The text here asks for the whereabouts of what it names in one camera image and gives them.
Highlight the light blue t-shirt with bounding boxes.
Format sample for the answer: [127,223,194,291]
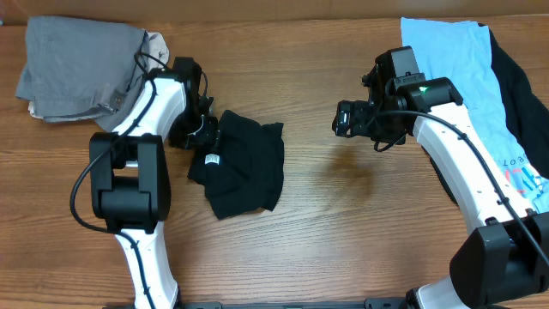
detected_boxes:
[400,16,549,214]

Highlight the folded beige garment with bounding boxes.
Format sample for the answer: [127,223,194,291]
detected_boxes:
[28,32,170,123]

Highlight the folded grey shorts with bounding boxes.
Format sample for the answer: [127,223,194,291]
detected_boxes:
[15,15,148,131]

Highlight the black t-shirt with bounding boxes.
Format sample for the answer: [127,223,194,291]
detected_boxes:
[188,110,285,220]

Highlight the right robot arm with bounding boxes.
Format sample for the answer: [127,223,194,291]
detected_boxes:
[332,46,548,309]

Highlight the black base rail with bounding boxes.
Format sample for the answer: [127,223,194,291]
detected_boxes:
[176,297,413,309]

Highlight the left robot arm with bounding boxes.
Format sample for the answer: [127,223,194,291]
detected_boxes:
[82,57,220,308]

